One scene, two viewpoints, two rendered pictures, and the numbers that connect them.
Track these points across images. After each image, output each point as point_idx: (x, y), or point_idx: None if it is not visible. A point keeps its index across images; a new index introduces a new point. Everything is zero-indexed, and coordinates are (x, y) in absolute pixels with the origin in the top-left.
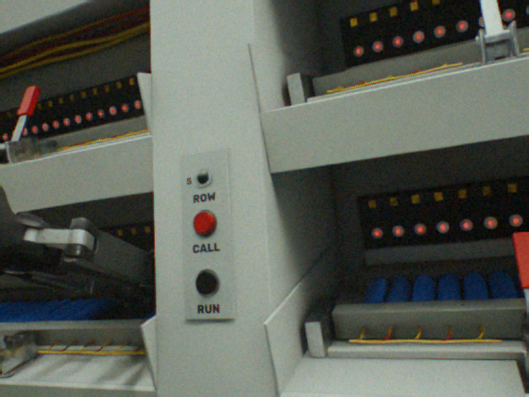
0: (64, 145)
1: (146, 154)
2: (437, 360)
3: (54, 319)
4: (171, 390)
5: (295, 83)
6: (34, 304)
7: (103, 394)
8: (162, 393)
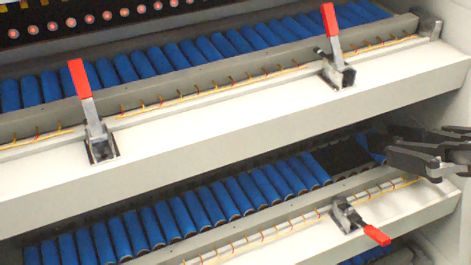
0: (324, 49)
1: (464, 68)
2: None
3: (315, 182)
4: (469, 188)
5: None
6: (249, 179)
7: (433, 206)
8: (465, 191)
